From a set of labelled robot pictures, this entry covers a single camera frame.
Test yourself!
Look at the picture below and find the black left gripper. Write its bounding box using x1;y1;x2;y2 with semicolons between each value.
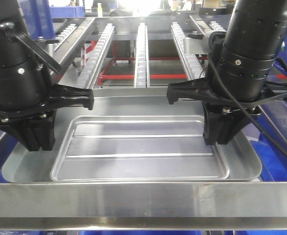
0;84;94;151

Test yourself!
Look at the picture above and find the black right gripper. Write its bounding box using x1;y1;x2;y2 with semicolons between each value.
167;79;287;145

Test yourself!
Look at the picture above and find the small silver ribbed tray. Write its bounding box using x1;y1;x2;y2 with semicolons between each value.
50;115;230;182

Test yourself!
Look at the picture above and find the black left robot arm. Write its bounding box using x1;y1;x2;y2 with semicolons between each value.
0;0;94;151

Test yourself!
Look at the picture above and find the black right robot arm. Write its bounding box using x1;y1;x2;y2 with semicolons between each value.
167;0;287;145

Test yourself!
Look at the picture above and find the large silver tray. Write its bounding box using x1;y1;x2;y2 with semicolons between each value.
2;96;262;183

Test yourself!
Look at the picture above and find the blue crate below right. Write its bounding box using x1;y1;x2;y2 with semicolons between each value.
243;101;287;181

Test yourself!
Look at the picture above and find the left white roller track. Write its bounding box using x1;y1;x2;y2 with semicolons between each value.
75;23;115;89

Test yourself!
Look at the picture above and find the white roller track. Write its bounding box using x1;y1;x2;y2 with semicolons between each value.
171;22;205;80
133;23;150;88
75;23;115;89

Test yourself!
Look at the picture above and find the right white roller track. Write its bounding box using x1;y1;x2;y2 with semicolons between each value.
171;22;205;80

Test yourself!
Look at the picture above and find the steel front rack beam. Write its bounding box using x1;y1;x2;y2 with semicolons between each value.
0;182;287;230

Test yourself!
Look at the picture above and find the middle white roller track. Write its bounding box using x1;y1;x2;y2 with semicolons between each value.
133;23;150;88

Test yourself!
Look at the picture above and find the far left roller track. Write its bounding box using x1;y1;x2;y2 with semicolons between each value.
53;23;77;50

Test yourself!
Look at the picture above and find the yellow bottle in background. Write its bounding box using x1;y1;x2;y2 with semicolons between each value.
97;3;103;17

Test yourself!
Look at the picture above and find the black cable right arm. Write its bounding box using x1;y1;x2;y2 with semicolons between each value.
206;31;287;169

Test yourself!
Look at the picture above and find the left steel divider rail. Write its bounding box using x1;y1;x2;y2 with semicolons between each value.
50;17;96;83

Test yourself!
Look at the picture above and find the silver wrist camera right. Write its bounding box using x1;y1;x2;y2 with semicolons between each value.
183;30;226;54

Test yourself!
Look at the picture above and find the red metal cart frame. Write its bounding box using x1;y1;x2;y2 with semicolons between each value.
84;40;287;86

